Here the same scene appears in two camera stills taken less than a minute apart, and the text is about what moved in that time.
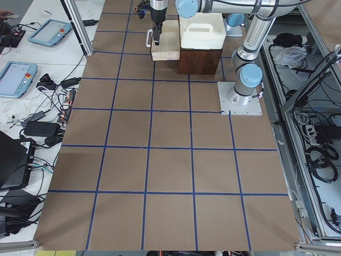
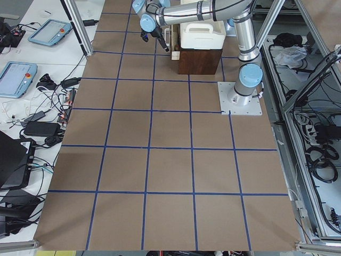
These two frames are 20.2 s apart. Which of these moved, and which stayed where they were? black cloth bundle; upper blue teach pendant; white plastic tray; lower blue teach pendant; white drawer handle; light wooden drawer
Moved: light wooden drawer; white drawer handle
Stayed: upper blue teach pendant; black cloth bundle; lower blue teach pendant; white plastic tray
